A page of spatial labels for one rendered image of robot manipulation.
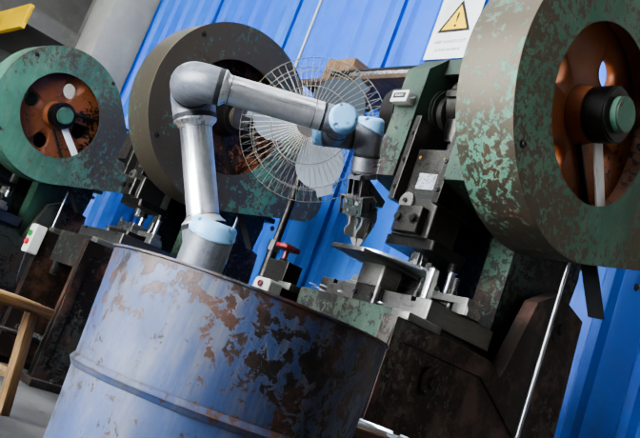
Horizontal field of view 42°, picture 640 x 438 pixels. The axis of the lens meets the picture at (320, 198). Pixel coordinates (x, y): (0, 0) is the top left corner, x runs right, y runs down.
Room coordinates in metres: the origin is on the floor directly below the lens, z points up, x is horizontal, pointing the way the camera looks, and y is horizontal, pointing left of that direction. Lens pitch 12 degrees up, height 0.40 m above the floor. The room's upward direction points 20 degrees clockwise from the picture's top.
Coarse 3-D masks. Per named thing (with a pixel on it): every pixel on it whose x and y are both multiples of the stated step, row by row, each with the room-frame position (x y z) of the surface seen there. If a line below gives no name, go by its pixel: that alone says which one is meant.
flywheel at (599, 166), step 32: (608, 32) 2.16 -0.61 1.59; (576, 64) 2.10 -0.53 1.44; (608, 64) 2.23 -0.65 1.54; (576, 96) 2.09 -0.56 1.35; (608, 96) 2.03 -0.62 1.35; (576, 128) 2.11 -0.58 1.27; (608, 128) 2.05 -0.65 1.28; (576, 160) 2.18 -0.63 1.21; (608, 160) 2.30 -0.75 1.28; (576, 192) 2.21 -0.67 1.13; (608, 192) 2.31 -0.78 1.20
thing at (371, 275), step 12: (348, 252) 2.34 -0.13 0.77; (360, 252) 2.26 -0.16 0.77; (372, 252) 2.24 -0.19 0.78; (372, 264) 2.35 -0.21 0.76; (384, 264) 2.31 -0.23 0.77; (360, 276) 2.38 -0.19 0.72; (372, 276) 2.34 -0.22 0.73; (384, 276) 2.32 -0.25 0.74; (396, 276) 2.35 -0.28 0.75; (408, 276) 2.37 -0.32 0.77; (360, 288) 2.36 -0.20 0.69; (372, 288) 2.33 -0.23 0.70; (384, 288) 2.33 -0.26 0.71; (396, 288) 2.36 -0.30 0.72; (372, 300) 2.32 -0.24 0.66
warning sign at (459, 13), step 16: (448, 0) 4.25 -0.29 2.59; (464, 0) 4.16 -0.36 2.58; (480, 0) 4.07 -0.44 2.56; (448, 16) 4.22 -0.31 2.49; (464, 16) 4.12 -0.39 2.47; (432, 32) 4.27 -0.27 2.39; (448, 32) 4.19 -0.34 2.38; (464, 32) 4.10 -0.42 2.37; (432, 48) 4.24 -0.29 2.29; (448, 48) 4.16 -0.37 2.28; (464, 48) 4.07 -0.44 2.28
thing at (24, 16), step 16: (0, 16) 7.24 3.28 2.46; (16, 16) 6.89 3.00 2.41; (32, 16) 6.78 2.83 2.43; (48, 16) 6.85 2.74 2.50; (0, 32) 7.17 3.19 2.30; (16, 32) 7.16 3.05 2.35; (32, 32) 6.97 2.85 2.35; (48, 32) 6.89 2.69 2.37; (64, 32) 6.97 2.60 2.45; (16, 48) 7.68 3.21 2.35
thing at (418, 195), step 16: (416, 160) 2.46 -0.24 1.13; (432, 160) 2.41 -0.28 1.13; (416, 176) 2.45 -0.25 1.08; (432, 176) 2.39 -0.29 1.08; (416, 192) 2.43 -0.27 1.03; (432, 192) 2.38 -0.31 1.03; (400, 208) 2.42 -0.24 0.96; (416, 208) 2.37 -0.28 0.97; (432, 208) 2.36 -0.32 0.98; (400, 224) 2.40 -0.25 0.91; (416, 224) 2.36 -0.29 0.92; (432, 224) 2.36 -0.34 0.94; (448, 224) 2.40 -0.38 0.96; (448, 240) 2.41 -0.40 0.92
